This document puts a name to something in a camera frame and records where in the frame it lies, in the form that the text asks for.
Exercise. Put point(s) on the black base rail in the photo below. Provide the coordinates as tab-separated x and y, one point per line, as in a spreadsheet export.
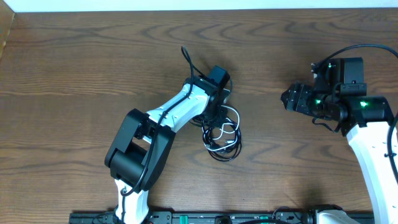
186	218

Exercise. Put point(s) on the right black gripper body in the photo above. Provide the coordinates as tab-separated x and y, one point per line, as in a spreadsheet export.
314	103

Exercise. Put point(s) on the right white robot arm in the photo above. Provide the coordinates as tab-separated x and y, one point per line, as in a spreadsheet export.
339	93

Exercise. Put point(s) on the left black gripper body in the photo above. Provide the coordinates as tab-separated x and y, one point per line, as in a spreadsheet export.
216	115

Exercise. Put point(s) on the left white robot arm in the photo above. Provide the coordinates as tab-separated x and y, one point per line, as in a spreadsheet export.
137	156

